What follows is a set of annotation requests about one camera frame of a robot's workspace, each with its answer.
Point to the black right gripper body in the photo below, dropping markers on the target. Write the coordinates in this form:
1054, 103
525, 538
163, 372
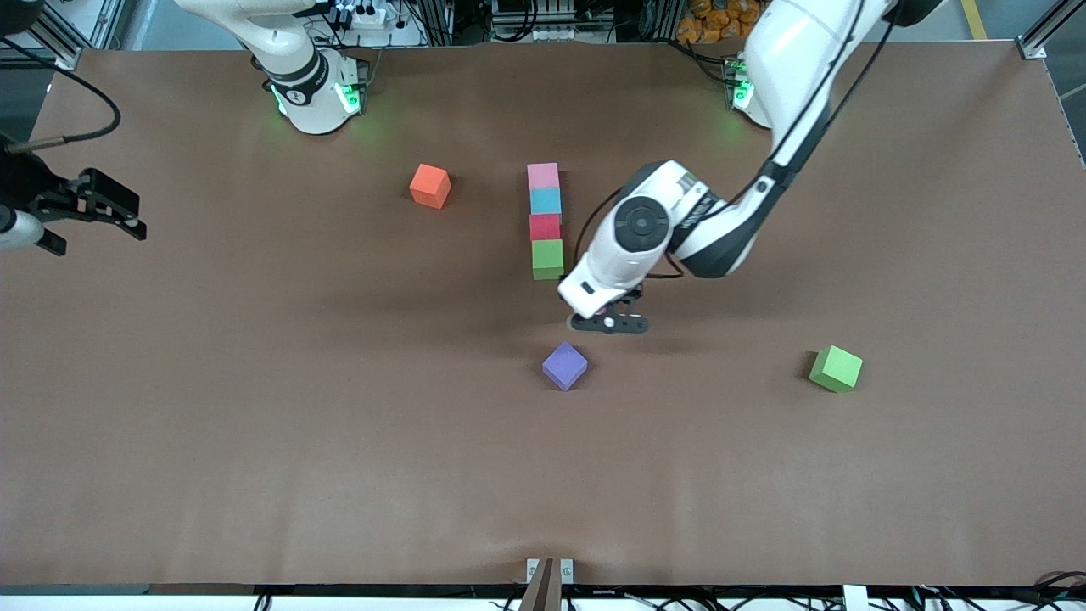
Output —
25, 181

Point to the green foam cube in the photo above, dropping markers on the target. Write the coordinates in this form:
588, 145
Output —
547, 256
836, 367

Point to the red foam cube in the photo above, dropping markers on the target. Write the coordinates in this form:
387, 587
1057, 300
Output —
545, 227

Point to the blue foam cube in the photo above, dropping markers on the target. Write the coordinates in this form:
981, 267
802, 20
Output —
545, 200

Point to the pink foam cube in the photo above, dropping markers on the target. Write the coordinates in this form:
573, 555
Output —
543, 175

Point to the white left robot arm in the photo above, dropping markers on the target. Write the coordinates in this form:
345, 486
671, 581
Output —
806, 51

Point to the purple foam cube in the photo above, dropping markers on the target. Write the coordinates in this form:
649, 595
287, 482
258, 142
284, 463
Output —
564, 365

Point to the orange foam cube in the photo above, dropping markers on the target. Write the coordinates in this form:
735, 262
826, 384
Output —
430, 185

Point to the bag of oranges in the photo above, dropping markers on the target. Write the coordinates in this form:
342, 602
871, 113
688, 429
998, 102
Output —
713, 21

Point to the brown table cover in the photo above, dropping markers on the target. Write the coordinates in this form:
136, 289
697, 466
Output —
254, 467

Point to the white power strip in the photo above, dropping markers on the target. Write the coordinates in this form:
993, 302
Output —
369, 15

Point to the white label tag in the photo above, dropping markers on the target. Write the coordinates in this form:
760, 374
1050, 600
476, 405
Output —
855, 599

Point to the aluminium frame profile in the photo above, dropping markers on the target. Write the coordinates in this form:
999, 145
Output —
1031, 49
66, 58

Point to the metal table edge bracket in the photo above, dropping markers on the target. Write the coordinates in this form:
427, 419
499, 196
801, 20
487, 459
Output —
550, 585

